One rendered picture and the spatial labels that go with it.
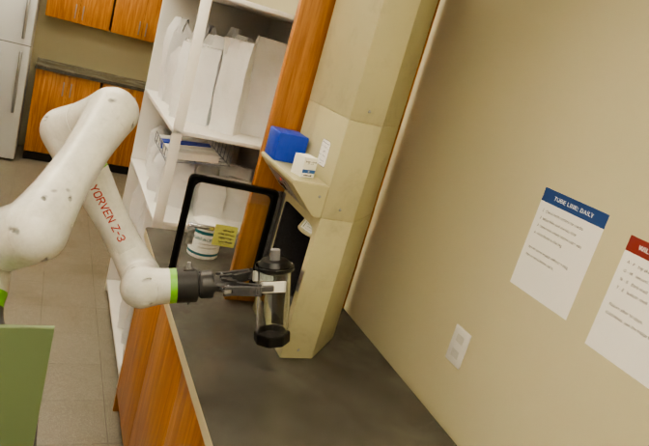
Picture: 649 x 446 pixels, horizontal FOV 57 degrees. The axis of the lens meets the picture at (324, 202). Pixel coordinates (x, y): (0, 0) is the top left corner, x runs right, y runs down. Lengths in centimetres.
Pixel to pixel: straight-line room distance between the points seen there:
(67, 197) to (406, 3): 100
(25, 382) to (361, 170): 101
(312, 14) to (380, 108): 44
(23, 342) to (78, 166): 37
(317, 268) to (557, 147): 76
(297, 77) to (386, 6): 46
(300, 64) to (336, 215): 54
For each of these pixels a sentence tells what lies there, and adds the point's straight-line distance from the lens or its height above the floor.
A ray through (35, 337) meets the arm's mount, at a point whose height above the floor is 122.
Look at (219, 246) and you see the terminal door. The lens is 205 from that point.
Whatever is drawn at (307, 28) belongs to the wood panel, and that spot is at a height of 192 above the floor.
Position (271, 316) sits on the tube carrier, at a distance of 165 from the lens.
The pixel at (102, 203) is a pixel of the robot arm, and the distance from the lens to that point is 165.
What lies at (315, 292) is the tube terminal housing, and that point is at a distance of 184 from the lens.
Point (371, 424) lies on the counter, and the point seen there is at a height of 94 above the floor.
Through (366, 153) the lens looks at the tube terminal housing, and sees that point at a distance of 173.
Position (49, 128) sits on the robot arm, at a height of 151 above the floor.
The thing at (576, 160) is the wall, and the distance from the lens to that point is 161.
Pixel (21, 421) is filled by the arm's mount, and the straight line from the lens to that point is 138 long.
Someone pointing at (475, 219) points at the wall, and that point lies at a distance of 184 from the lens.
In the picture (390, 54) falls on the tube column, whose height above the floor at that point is 191.
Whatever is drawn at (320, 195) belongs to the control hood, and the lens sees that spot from 171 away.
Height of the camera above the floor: 188
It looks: 14 degrees down
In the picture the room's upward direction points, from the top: 16 degrees clockwise
